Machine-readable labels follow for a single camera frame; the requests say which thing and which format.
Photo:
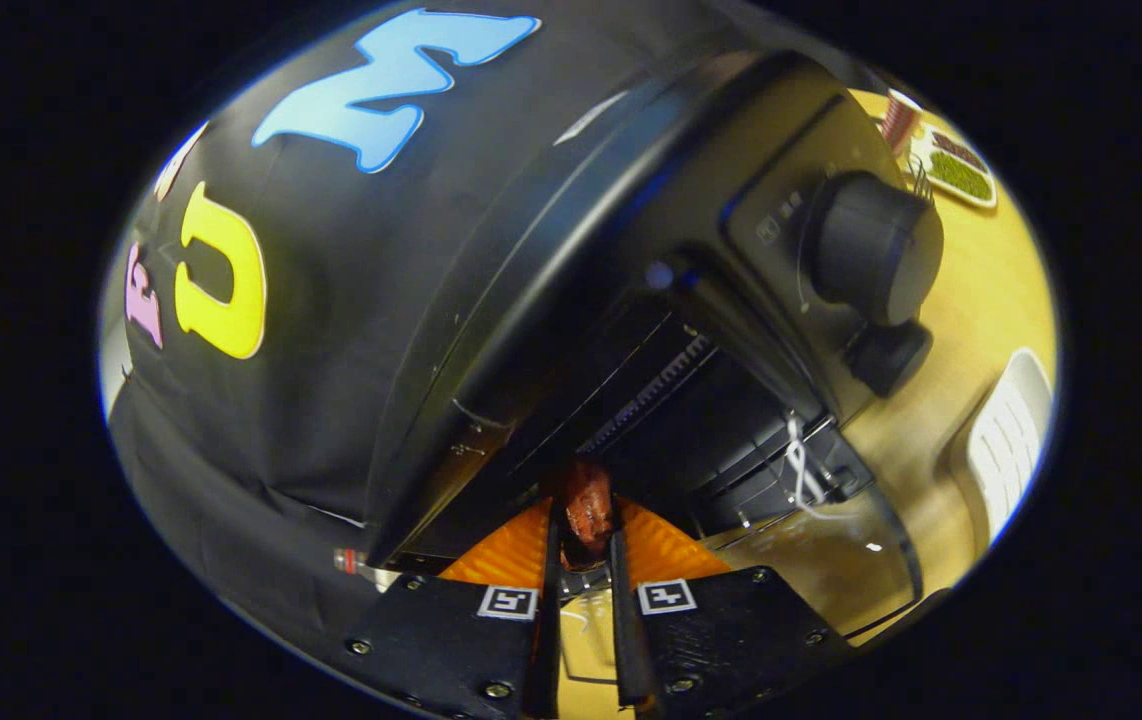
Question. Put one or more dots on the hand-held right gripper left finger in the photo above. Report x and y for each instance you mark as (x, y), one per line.
(546, 640)

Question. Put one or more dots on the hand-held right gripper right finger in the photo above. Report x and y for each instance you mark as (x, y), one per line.
(626, 640)

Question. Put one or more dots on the red meat piece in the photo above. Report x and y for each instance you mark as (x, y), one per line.
(588, 510)

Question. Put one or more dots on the black electric oven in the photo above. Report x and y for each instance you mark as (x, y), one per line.
(581, 250)

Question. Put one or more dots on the clear plastic bottle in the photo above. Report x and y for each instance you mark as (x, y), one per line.
(361, 568)

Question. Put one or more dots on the black backdrop cloth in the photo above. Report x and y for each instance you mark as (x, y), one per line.
(311, 420)

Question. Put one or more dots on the white rectangular tray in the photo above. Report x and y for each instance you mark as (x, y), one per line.
(1011, 450)

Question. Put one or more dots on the white divided bean plate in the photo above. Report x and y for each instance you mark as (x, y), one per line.
(956, 170)

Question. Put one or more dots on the small metal holder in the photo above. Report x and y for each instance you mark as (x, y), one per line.
(899, 118)

